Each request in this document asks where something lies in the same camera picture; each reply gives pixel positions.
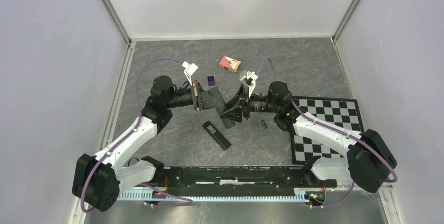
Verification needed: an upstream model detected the aluminium corner post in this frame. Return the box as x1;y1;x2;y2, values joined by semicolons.
331;0;361;45
101;0;132;44

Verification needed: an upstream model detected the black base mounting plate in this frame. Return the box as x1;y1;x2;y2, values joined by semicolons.
148;166;338;197

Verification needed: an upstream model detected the red white small box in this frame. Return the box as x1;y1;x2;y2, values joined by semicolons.
218;56;241;73

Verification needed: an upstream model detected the right aluminium corner post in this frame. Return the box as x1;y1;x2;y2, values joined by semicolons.
331;0;361;45

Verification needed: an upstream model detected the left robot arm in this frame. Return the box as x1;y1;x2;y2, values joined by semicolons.
72;75;225;212

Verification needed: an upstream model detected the black remote control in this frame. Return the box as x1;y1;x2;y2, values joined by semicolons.
208;87;236;129
202;121;232;151

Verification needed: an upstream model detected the purple toy block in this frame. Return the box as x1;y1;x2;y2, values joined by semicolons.
207;75;215;86

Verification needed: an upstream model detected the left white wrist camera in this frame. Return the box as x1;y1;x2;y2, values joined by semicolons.
182;61;198;85

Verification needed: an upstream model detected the checkerboard calibration board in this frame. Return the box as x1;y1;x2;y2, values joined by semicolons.
291;96;364;165

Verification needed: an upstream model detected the left aluminium corner post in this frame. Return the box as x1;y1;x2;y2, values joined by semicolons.
101;0;132;44

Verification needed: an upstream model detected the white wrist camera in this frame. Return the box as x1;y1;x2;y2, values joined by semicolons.
182;61;198;85
239;71;258;98

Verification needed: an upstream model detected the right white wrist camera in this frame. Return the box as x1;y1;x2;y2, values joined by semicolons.
239;71;258;98

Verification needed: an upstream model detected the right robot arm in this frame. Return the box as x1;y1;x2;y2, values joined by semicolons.
219;81;398;193

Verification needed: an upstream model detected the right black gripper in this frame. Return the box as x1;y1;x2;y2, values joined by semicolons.
219;84;280;123

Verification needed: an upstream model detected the white slotted cable duct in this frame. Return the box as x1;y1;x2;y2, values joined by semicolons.
117;187;309;203

